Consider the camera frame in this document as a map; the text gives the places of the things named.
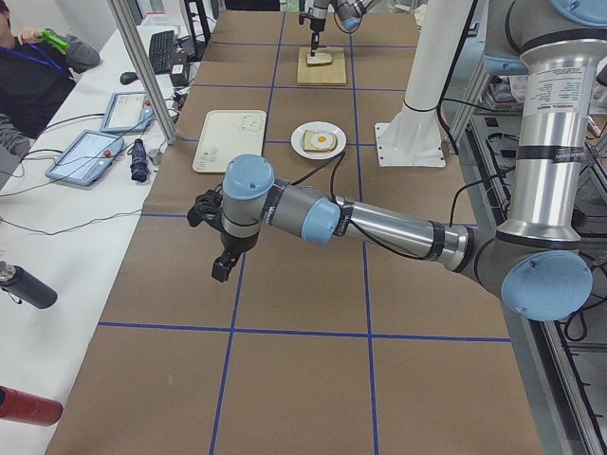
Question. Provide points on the fried egg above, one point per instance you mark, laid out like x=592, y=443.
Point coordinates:
x=320, y=140

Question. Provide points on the green hand-held tool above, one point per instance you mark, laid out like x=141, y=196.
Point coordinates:
x=54, y=40

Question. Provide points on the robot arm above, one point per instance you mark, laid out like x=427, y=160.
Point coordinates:
x=349, y=13
x=530, y=261

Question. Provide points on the black keyboard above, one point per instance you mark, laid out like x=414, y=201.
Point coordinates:
x=161, y=50

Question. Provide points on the wooden cutting board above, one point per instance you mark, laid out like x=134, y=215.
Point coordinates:
x=330, y=74

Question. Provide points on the white round plate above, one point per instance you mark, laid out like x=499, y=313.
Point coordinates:
x=297, y=139

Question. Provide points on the blue teach pendant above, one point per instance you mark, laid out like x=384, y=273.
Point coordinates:
x=127, y=113
x=86, y=159

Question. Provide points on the bread slice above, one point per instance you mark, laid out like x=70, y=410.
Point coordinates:
x=309, y=148
x=318, y=58

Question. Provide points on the near blue teach pendant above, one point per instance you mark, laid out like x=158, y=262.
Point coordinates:
x=86, y=159

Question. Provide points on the red bottle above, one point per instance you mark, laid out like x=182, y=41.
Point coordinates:
x=22, y=407

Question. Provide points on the small black box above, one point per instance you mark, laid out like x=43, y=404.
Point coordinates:
x=179, y=75

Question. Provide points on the far blue teach pendant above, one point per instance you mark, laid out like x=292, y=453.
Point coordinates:
x=127, y=113

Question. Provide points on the aluminium frame post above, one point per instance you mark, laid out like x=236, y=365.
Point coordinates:
x=138, y=56

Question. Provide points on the seated person in black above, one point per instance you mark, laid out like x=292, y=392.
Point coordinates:
x=36, y=79

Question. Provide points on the black water bottle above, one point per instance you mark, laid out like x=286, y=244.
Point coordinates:
x=24, y=286

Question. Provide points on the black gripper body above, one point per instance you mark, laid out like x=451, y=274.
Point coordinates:
x=233, y=243
x=316, y=25

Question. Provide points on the cream bear serving tray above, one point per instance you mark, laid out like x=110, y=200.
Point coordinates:
x=227, y=134

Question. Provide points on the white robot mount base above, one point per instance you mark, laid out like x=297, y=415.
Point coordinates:
x=413, y=137

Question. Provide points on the black computer mouse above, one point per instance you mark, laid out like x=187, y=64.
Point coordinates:
x=127, y=78

